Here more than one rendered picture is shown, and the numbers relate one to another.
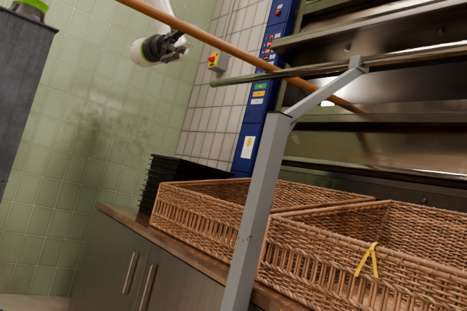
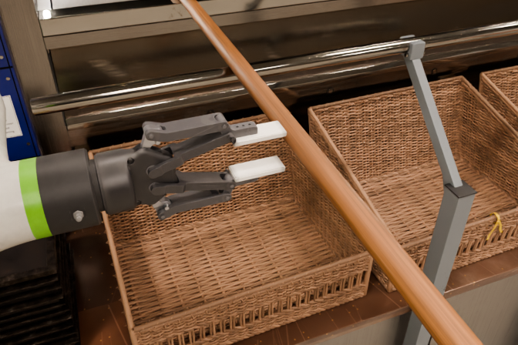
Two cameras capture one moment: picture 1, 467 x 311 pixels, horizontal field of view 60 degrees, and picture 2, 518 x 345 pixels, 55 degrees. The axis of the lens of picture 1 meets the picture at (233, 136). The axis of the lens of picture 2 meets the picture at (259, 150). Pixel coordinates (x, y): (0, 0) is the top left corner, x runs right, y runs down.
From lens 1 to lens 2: 153 cm
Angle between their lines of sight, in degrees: 84
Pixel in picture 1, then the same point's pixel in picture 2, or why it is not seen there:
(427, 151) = (328, 44)
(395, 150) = (294, 51)
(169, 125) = not seen: outside the picture
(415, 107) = not seen: outside the picture
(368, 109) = (245, 4)
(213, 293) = (364, 333)
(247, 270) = not seen: hidden behind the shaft
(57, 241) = not seen: outside the picture
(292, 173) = (134, 121)
